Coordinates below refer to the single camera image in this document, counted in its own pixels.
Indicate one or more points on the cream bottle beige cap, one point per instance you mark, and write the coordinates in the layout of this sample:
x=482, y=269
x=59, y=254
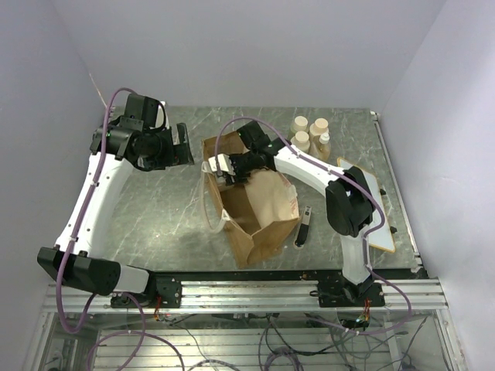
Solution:
x=316, y=129

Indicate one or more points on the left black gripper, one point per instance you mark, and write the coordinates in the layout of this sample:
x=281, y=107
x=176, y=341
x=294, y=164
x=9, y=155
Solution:
x=179, y=154

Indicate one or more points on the aluminium mounting rail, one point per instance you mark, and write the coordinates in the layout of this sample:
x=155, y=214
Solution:
x=282, y=296

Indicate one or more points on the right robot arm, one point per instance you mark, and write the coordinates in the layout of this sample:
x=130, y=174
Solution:
x=351, y=209

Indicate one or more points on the pale green bottle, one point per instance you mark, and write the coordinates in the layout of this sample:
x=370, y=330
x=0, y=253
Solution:
x=299, y=124

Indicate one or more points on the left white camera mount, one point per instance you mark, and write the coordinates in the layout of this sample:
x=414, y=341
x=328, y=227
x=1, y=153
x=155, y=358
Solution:
x=161, y=118

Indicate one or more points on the black white utility knife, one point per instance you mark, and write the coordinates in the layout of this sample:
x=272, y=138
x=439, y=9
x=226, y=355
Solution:
x=303, y=231

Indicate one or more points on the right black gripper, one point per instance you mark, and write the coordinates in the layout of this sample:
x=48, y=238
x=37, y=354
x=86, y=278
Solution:
x=238, y=178

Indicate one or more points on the brown canvas tote bag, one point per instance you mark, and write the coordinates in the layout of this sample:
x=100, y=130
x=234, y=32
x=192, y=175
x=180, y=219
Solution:
x=257, y=216

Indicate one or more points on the white jug black cap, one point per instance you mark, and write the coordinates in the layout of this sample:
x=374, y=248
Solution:
x=222, y=168

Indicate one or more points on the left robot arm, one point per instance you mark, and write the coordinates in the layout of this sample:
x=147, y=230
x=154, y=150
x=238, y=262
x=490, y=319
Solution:
x=139, y=139

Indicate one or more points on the amber bottle white cap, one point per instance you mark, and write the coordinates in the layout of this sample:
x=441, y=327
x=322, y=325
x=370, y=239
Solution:
x=323, y=146

